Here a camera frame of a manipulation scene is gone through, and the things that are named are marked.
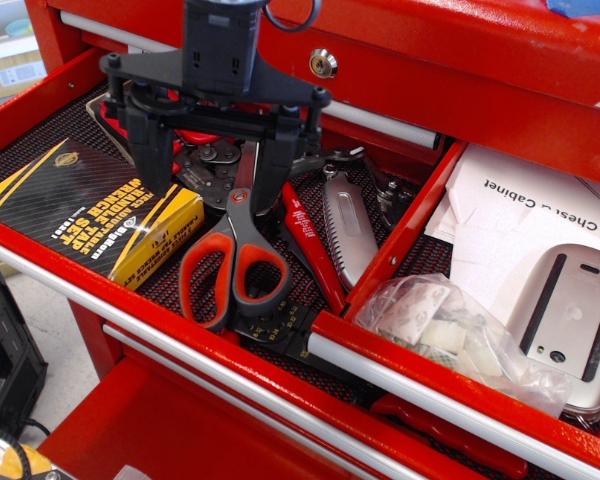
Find red handled crimping tool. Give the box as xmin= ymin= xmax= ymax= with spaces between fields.
xmin=169 ymin=129 xmax=348 ymax=316

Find silver computer mouse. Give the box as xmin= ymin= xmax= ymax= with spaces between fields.
xmin=507 ymin=244 xmax=600 ymax=422

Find open red upper left drawer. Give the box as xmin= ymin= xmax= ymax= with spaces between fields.
xmin=0 ymin=47 xmax=469 ymax=451

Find black electronic device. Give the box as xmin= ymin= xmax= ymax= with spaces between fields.
xmin=0 ymin=272 xmax=47 ymax=437

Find silver folding utility knife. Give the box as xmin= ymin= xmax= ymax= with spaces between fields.
xmin=323 ymin=164 xmax=378 ymax=290

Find red handled tool lower drawer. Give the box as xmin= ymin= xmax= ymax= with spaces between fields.
xmin=370 ymin=394 xmax=529 ymax=479

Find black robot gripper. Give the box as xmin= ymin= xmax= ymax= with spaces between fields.
xmin=100 ymin=1 xmax=331 ymax=214

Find open red right drawer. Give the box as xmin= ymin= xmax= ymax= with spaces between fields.
xmin=309 ymin=141 xmax=600 ymax=479

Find black wire stripper tool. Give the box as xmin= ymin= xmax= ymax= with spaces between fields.
xmin=229 ymin=297 xmax=331 ymax=366

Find red tool cabinet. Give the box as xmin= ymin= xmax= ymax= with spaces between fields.
xmin=23 ymin=0 xmax=600 ymax=480

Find silver cabinet lock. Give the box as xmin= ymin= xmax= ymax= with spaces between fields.
xmin=309 ymin=48 xmax=339 ymax=79

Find red and grey scissors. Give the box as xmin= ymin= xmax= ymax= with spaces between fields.
xmin=179 ymin=141 xmax=293 ymax=332

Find black metal pliers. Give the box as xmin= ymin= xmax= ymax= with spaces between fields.
xmin=290 ymin=146 xmax=416 ymax=230

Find packaged red handled tool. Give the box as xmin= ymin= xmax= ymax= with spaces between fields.
xmin=85 ymin=93 xmax=135 ymax=166

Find black yellow tap wrench box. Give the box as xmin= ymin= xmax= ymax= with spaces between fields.
xmin=0 ymin=139 xmax=204 ymax=290

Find white cabinet manual paper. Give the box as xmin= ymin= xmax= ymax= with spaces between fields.
xmin=425 ymin=145 xmax=600 ymax=323

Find clear plastic bag of parts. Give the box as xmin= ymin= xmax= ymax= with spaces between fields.
xmin=354 ymin=274 xmax=572 ymax=418

